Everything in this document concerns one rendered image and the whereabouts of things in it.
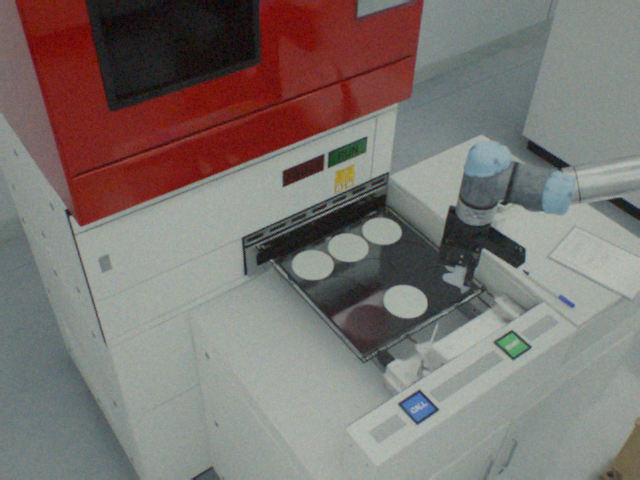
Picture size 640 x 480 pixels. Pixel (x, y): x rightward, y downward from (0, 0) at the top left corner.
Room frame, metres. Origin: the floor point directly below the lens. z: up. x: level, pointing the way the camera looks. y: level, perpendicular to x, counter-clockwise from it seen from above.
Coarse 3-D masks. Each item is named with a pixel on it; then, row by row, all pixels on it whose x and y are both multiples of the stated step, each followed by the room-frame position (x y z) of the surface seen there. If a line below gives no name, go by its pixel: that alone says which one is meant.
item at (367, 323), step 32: (352, 224) 1.32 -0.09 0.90; (288, 256) 1.20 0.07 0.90; (384, 256) 1.21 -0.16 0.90; (416, 256) 1.21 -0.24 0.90; (320, 288) 1.10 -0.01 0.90; (352, 288) 1.10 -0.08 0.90; (384, 288) 1.10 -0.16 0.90; (416, 288) 1.11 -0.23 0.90; (448, 288) 1.11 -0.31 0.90; (352, 320) 1.00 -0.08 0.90; (384, 320) 1.01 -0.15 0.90; (416, 320) 1.01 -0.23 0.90
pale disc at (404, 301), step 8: (392, 288) 1.10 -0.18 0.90; (400, 288) 1.10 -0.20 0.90; (408, 288) 1.10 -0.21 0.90; (384, 296) 1.08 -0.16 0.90; (392, 296) 1.08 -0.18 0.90; (400, 296) 1.08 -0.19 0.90; (408, 296) 1.08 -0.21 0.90; (416, 296) 1.08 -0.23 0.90; (424, 296) 1.08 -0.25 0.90; (384, 304) 1.05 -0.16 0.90; (392, 304) 1.05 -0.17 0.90; (400, 304) 1.05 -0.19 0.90; (408, 304) 1.05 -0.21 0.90; (416, 304) 1.06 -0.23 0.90; (424, 304) 1.06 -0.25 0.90; (392, 312) 1.03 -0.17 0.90; (400, 312) 1.03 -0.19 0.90; (408, 312) 1.03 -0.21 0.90; (416, 312) 1.03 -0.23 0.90
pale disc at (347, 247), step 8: (336, 240) 1.26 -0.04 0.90; (344, 240) 1.26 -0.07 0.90; (352, 240) 1.26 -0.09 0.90; (360, 240) 1.26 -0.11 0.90; (328, 248) 1.23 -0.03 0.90; (336, 248) 1.23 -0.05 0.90; (344, 248) 1.23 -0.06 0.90; (352, 248) 1.23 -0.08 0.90; (360, 248) 1.23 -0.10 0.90; (368, 248) 1.23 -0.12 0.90; (336, 256) 1.20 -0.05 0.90; (344, 256) 1.20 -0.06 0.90; (352, 256) 1.21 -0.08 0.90; (360, 256) 1.21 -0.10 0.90
